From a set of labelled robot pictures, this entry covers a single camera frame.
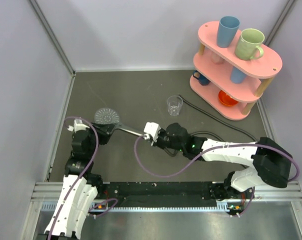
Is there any orange bowl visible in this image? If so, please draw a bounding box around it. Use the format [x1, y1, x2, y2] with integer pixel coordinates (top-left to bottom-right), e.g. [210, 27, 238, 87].
[218, 90, 239, 107]

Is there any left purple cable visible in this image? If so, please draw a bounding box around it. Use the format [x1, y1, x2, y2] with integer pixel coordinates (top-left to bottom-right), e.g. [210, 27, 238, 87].
[47, 116, 119, 240]

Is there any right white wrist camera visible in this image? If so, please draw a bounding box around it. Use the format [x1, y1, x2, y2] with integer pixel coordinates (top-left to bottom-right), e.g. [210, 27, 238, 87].
[143, 122, 161, 142]

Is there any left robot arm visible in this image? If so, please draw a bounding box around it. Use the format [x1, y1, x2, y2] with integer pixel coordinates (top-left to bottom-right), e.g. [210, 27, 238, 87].
[36, 119, 116, 240]

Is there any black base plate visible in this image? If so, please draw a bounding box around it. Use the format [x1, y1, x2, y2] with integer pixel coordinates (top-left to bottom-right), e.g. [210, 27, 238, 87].
[103, 181, 217, 208]

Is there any blue tumbler on top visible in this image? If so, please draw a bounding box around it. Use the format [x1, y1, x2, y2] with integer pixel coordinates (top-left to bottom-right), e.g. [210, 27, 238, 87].
[216, 16, 240, 48]

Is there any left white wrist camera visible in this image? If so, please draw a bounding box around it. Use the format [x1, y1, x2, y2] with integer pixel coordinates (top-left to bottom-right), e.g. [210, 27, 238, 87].
[67, 118, 89, 133]

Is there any pink cup middle shelf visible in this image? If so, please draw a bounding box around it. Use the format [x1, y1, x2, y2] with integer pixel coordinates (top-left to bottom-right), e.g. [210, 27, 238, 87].
[210, 51, 225, 65]

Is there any pink three-tier shelf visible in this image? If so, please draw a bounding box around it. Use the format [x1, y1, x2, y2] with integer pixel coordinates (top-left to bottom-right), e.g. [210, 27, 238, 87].
[189, 21, 283, 121]

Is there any green mug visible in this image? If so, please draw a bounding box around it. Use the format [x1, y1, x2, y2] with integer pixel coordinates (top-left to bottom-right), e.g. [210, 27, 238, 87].
[234, 28, 265, 61]

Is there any grey shower head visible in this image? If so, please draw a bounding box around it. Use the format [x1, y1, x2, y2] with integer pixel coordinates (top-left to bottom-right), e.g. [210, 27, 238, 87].
[94, 107, 145, 137]

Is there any dark blue mug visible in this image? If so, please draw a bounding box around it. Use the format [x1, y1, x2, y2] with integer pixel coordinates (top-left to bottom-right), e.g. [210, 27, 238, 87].
[192, 70, 210, 86]

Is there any blue cup middle shelf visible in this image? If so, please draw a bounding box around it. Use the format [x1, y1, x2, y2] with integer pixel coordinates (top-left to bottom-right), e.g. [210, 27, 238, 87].
[230, 67, 247, 84]

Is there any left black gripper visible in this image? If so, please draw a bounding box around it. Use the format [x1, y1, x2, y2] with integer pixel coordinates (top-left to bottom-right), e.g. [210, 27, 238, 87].
[87, 121, 118, 157]

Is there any aluminium rail frame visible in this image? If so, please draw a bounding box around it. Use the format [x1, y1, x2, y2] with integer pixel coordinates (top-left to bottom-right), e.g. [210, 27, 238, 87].
[23, 181, 302, 240]

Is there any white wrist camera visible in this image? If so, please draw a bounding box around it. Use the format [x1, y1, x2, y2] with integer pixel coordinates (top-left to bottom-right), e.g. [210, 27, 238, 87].
[67, 118, 89, 133]
[143, 122, 161, 142]

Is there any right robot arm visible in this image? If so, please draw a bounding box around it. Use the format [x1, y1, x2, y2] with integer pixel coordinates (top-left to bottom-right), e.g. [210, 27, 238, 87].
[143, 122, 292, 198]

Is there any clear plastic cup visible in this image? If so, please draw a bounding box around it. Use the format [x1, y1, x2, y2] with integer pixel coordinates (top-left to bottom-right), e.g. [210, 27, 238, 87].
[166, 95, 184, 117]

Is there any black shower hose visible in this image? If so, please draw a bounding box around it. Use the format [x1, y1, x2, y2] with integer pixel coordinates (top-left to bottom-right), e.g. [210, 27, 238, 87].
[163, 93, 258, 158]

